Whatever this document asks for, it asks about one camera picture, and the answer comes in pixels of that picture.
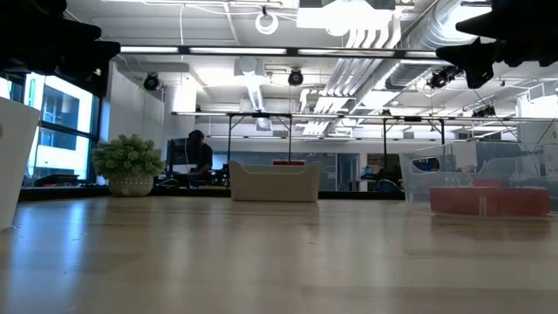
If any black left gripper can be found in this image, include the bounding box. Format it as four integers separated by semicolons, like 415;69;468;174
0;0;121;82

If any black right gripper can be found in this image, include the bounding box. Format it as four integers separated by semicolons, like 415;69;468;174
435;0;558;90

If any large window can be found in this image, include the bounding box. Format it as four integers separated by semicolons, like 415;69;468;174
0;72;104;184

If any green artificial potted plant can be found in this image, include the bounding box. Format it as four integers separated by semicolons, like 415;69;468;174
91;133;167;197

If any white plastic bin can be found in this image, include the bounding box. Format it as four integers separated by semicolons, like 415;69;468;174
0;96;41;230

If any black computer monitor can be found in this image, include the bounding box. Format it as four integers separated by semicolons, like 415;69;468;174
167;137;193;167

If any long ceiling light strip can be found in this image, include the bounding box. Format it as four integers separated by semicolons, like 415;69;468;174
119;44;441;61

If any person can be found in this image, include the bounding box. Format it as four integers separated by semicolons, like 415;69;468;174
186;129;214;175

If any clear plastic bin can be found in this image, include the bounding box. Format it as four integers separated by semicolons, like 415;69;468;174
398;141;558;219

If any grey plastic bin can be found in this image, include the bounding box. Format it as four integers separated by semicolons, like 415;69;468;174
229;160;323;202

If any silver ventilation duct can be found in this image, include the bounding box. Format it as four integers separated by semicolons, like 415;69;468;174
383;0;493;91

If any black metal frame stand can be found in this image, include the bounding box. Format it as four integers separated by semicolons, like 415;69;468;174
226;112;294;188
381;115;446;149

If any white ring light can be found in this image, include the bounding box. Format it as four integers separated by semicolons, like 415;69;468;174
255;10;280;36

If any black aluminium table frame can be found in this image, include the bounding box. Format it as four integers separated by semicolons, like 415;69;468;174
19;185;406;201

